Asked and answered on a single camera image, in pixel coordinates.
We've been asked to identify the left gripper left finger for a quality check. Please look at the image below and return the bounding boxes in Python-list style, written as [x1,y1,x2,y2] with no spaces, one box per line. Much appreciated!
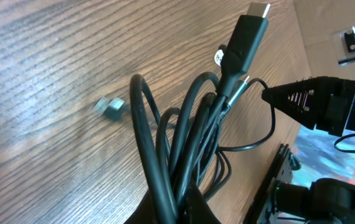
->
[124,191,158,224]

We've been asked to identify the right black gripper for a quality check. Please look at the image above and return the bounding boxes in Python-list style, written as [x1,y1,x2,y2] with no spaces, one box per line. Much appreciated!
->
[262,27,355,139]

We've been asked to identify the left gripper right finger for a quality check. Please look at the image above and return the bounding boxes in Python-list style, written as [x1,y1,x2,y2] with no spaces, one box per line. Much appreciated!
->
[182,180,220,224]

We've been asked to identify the thick black USB cable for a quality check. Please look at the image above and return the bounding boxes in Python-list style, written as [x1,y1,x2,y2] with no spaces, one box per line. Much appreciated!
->
[129,2,272,224]

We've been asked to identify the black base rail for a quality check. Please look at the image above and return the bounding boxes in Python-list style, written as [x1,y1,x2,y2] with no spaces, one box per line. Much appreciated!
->
[242,144,296,224]

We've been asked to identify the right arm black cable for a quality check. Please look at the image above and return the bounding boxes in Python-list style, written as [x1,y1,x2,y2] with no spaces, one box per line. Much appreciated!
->
[333,133,355,154]

